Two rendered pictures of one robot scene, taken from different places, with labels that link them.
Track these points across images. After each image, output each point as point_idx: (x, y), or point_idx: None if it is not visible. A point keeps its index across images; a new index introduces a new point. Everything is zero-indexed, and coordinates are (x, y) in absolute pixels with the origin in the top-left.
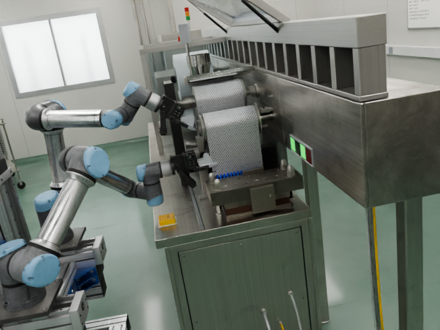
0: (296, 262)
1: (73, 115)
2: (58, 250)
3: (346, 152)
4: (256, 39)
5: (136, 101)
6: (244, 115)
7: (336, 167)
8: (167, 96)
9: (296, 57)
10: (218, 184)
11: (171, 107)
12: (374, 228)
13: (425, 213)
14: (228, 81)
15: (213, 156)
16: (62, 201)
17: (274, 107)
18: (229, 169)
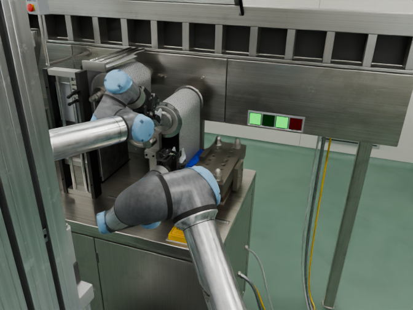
0: (248, 219)
1: (86, 133)
2: None
3: (377, 112)
4: (163, 18)
5: (129, 98)
6: (193, 99)
7: (352, 125)
8: (82, 88)
9: (259, 39)
10: (220, 173)
11: (147, 101)
12: (326, 166)
13: None
14: (133, 64)
15: (181, 148)
16: (224, 256)
17: (203, 88)
18: (187, 158)
